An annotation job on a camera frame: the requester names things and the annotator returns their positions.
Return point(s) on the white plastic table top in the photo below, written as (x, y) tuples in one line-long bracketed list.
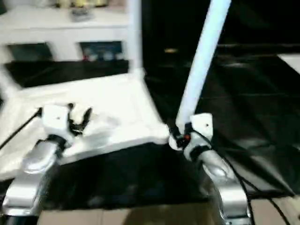
[(105, 105)]

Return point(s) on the white plastic table leg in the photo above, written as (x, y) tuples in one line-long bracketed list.
[(9, 84), (136, 35), (201, 65)]

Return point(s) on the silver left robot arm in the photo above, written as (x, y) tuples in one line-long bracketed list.
[(30, 164)]

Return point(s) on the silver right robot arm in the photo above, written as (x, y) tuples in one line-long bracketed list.
[(232, 199)]

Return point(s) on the black work mat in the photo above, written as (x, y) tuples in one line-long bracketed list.
[(246, 105)]

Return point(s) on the white cabinet with glass doors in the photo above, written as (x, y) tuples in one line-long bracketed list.
[(58, 32)]

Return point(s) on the small beige label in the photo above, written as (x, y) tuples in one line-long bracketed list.
[(170, 50)]

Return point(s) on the clear bag of dark parts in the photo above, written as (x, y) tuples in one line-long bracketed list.
[(79, 15)]

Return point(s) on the black low shelf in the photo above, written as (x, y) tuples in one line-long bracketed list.
[(257, 47)]

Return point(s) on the white flat panel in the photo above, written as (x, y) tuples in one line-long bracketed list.
[(290, 59)]

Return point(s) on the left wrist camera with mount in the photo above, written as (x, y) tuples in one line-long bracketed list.
[(56, 117)]

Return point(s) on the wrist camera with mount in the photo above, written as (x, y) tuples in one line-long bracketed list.
[(201, 122), (56, 117)]

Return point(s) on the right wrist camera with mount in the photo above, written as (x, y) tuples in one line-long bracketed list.
[(201, 122)]

